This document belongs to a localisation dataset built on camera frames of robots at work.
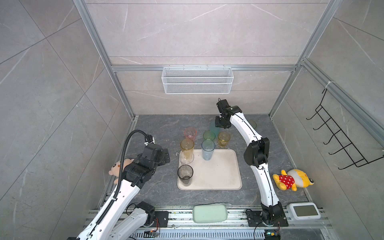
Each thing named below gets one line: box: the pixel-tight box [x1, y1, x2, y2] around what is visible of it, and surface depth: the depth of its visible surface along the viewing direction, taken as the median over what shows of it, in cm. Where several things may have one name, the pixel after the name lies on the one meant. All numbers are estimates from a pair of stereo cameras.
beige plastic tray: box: [177, 149, 242, 191], surface depth 91 cm
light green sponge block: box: [192, 203, 228, 223], surface depth 75 cm
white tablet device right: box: [286, 202, 321, 221], surface depth 74 cm
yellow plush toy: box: [272, 169, 315, 192], surface depth 82 cm
